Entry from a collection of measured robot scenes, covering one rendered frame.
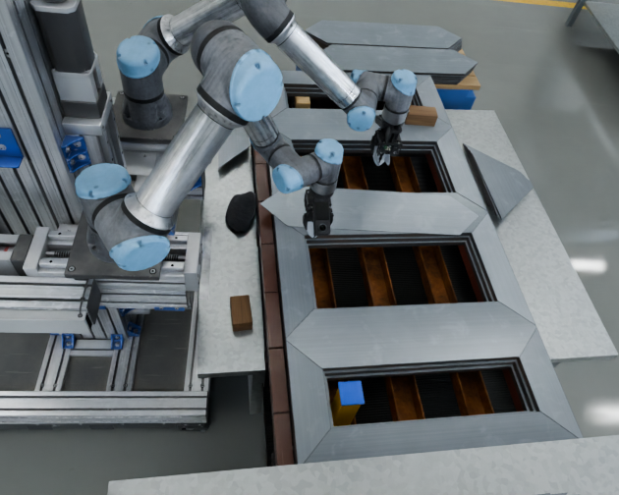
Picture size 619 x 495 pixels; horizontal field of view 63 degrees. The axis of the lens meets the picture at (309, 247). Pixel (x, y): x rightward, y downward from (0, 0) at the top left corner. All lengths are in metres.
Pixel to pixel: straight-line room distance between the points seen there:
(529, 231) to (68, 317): 1.56
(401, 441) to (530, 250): 0.93
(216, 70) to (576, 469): 1.09
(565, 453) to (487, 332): 0.42
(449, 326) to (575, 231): 1.92
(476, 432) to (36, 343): 1.63
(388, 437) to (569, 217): 2.32
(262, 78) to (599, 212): 2.84
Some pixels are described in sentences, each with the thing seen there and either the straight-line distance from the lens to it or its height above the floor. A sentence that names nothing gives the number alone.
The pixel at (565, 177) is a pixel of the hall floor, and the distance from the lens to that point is 3.66.
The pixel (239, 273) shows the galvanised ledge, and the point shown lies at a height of 0.68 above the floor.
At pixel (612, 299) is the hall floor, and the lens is 3.15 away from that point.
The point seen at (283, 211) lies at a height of 0.87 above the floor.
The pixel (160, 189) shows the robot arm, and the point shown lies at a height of 1.34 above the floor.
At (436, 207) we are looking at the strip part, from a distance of 1.80.
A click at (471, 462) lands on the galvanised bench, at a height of 1.05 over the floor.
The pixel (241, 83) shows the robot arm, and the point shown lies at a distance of 0.96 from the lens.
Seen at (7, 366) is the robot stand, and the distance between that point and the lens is 2.25.
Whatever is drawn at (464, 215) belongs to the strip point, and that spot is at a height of 0.87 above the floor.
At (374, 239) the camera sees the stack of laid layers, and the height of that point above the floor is 0.85.
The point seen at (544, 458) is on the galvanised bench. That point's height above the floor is 1.05.
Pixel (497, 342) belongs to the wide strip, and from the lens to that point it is 1.57.
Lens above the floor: 2.11
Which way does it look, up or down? 52 degrees down
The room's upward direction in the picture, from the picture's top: 11 degrees clockwise
